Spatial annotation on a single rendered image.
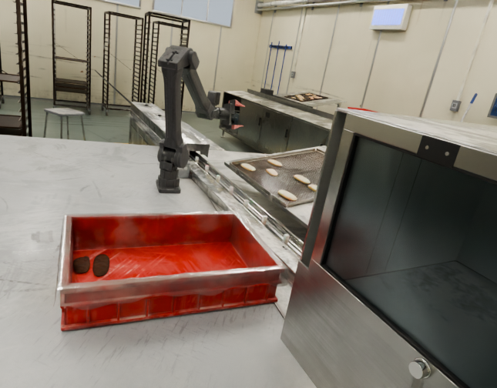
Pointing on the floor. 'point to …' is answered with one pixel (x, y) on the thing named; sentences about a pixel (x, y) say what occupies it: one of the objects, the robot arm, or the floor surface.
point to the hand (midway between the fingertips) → (242, 115)
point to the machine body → (139, 136)
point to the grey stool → (62, 118)
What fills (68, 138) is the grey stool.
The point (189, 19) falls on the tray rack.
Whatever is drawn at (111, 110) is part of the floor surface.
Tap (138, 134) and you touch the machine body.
